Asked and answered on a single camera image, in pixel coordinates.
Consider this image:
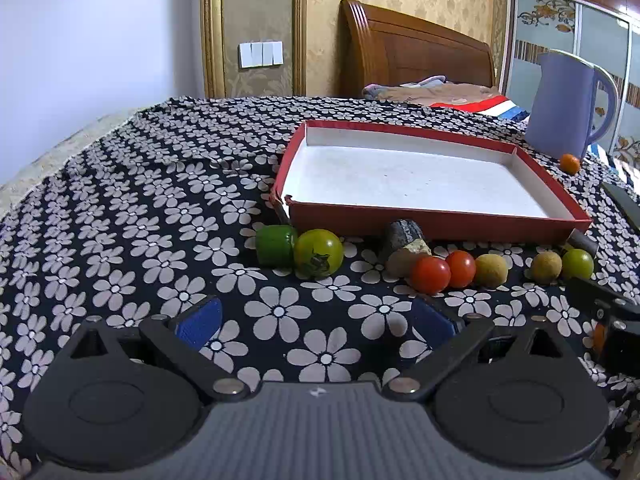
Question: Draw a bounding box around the white wall switch panel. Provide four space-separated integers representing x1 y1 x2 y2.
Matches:
239 41 284 70

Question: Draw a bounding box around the striped folded blanket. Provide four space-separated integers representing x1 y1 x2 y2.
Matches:
361 75 529 122

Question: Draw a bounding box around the glass sliding wardrobe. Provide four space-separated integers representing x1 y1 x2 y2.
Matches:
501 0 639 169

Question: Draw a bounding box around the blue plastic pitcher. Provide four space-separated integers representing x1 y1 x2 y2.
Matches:
525 49 620 159

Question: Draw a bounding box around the dark eggplant chunk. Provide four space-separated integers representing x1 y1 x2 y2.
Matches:
383 219 432 278
565 229 599 258

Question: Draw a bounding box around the gold wall moulding frame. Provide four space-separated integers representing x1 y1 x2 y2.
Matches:
198 0 307 98

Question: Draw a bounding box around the small orange kumquat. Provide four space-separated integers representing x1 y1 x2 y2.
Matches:
559 154 582 176

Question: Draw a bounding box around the tan longan fruit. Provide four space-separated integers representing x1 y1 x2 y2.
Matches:
530 250 562 285
474 254 509 288

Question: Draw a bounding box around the red white shallow box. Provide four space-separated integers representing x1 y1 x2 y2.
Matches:
270 120 591 244

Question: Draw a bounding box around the large green tomato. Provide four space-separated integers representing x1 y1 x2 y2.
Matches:
294 229 344 278

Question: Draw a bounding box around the red cherry tomato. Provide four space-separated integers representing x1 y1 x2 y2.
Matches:
409 256 451 296
446 250 476 288

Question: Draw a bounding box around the wooden bed headboard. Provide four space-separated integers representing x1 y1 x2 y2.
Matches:
338 0 495 98

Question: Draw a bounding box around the small green tomato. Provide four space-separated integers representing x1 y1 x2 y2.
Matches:
562 248 594 280

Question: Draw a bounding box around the green pepper piece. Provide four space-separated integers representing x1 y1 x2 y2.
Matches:
255 224 297 268

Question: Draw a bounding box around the black smartphone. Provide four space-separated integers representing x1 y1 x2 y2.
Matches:
601 183 640 234

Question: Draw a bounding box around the orange mandarin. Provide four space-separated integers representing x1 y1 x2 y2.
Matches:
592 323 606 356

